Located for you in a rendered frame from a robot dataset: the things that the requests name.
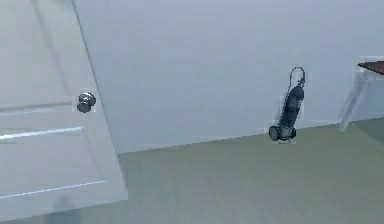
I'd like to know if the brown top white leg table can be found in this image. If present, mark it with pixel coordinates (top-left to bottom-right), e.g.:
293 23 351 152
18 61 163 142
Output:
337 59 384 132

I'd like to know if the black upright vacuum cleaner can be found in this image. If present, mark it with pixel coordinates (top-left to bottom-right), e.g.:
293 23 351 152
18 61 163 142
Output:
268 65 307 143

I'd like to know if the white panelled room door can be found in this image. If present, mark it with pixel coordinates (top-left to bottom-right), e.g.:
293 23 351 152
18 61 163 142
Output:
0 0 129 222

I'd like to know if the silver round door knob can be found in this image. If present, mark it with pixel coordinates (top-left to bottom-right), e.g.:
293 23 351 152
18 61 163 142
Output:
76 92 97 114

